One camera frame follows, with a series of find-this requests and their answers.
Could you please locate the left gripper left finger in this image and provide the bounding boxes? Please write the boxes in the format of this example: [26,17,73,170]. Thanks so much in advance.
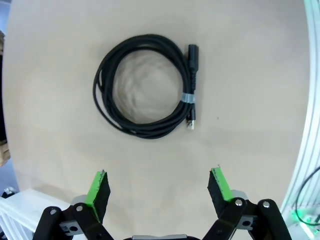
[33,170,114,240]

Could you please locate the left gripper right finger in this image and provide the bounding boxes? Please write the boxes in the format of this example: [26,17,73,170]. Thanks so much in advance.
[204,166,292,240]

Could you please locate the thin braided USB extension cable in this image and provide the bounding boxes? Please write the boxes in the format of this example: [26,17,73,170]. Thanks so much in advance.
[92,34,201,140]

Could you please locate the person's right hand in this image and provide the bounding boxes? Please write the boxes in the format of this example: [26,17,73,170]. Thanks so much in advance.
[0,141,11,168]

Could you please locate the person in black t-shirt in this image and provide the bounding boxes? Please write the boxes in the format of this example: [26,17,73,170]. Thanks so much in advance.
[0,51,8,145]

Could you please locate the thin black cable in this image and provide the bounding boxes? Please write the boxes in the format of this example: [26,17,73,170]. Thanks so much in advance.
[295,171,320,226]

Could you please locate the aluminium profile table frame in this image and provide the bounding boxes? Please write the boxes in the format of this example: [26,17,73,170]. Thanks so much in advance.
[280,0,320,218]

